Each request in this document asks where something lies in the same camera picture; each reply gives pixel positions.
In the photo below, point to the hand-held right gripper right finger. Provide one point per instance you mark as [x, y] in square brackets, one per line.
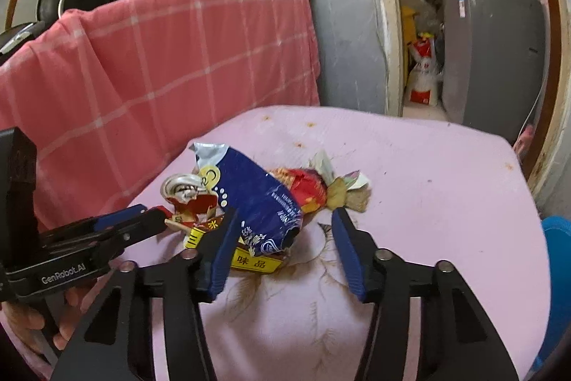
[352, 256]

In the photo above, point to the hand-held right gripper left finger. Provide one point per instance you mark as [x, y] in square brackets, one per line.
[221, 256]

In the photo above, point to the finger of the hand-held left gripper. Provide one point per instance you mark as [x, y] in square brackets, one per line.
[138, 224]
[118, 218]

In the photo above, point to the crushed red drink can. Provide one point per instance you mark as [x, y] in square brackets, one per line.
[187, 202]

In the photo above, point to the blue snack bag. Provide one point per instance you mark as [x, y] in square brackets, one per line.
[254, 189]

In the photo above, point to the blue plastic bucket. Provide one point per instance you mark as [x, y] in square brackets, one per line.
[557, 256]

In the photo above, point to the person's left hand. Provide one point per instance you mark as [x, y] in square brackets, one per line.
[73, 309]

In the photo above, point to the yellow red seasoning packet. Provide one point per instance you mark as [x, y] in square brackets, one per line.
[256, 262]

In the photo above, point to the white green paper scrap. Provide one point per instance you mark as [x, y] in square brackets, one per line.
[357, 180]
[323, 164]

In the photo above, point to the red snack wrapper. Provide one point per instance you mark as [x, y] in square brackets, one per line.
[308, 184]

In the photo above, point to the pink tablecloth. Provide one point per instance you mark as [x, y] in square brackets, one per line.
[424, 193]

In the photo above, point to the pink checked cloth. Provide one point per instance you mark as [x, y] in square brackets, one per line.
[156, 64]

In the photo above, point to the white red rice bag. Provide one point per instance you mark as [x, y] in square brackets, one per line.
[421, 77]

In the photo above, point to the yellow bag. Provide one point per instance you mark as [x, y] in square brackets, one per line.
[408, 46]

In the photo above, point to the grey appliance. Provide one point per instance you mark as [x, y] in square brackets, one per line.
[490, 59]

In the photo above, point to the door frame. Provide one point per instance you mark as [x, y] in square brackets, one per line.
[386, 15]

